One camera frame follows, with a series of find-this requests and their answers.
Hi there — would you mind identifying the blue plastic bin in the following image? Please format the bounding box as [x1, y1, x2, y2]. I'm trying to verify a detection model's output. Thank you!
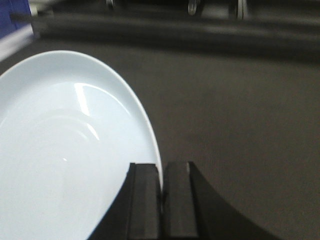
[0, 0, 34, 61]

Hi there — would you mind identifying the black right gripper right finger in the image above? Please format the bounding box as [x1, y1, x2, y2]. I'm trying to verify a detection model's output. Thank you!
[162, 161, 277, 240]

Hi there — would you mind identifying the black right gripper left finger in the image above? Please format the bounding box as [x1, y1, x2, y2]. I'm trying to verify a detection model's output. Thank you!
[89, 163, 161, 240]

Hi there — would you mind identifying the light blue round plate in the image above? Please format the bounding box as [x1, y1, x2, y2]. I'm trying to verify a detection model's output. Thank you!
[0, 50, 162, 240]

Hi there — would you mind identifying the black table edge rail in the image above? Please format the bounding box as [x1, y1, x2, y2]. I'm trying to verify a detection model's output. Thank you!
[31, 13, 320, 63]

